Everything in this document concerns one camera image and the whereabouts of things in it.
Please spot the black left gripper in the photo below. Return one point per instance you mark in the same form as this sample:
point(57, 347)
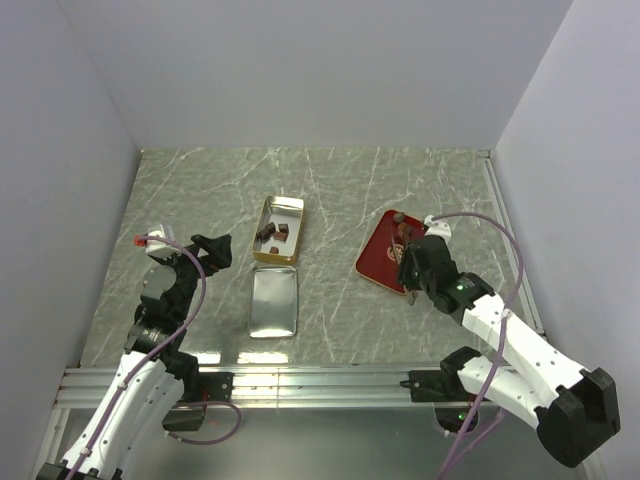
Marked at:
point(219, 246)

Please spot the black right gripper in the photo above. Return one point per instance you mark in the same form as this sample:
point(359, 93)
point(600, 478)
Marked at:
point(407, 278)

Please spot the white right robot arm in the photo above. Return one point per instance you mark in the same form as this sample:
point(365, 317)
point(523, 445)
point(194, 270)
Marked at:
point(573, 411)

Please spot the silver tin lid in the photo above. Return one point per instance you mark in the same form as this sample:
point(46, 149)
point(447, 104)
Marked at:
point(274, 302)

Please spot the aluminium front rail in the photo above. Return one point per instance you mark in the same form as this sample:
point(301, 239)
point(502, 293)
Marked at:
point(279, 386)

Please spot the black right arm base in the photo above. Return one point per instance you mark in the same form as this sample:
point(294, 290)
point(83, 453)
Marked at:
point(439, 388)

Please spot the metal tweezers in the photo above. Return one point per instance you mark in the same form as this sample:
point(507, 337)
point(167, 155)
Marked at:
point(398, 248)

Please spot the gold tin box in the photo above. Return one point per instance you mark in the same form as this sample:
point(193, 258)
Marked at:
point(280, 209)

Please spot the red tin tray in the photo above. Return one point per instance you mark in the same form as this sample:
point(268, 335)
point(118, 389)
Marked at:
point(376, 261)

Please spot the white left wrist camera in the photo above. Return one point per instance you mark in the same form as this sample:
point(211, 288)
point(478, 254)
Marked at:
point(157, 246)

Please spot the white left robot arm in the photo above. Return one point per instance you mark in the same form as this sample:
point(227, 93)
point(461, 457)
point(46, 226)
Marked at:
point(156, 385)

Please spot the aluminium rail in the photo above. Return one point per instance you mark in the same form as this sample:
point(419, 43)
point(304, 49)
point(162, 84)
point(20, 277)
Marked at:
point(524, 303)
point(279, 386)

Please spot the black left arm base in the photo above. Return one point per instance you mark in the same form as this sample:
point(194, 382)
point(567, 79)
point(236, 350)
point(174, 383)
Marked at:
point(210, 386)

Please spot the aluminium right rail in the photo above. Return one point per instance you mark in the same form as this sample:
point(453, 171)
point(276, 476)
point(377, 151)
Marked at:
point(524, 303)

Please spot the dark chocolate piece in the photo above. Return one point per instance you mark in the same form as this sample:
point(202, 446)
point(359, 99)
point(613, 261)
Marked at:
point(263, 235)

